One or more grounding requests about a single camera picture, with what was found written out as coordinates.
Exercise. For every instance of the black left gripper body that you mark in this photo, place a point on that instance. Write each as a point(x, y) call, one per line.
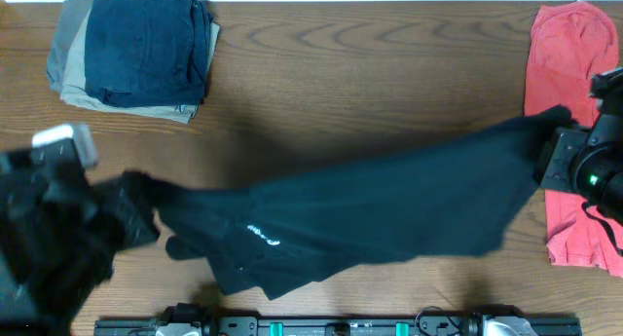
point(119, 211)

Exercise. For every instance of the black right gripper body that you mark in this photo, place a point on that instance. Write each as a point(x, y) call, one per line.
point(556, 159)

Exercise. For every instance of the black t-shirt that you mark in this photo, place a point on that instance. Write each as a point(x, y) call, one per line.
point(453, 199)

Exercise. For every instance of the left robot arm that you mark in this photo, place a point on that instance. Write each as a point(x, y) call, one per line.
point(59, 237)

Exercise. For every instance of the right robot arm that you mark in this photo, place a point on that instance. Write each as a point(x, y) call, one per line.
point(587, 163)

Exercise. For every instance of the red t-shirt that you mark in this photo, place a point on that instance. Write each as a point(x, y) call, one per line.
point(570, 44)

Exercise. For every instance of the folded beige garment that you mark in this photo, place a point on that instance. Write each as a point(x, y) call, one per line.
point(74, 81)

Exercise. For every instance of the folded navy blue garment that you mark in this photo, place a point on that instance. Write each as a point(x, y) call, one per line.
point(143, 53)

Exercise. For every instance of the folded grey garment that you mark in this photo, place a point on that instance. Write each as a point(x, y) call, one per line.
point(72, 14)

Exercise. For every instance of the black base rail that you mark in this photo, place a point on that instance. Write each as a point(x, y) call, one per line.
point(496, 320)

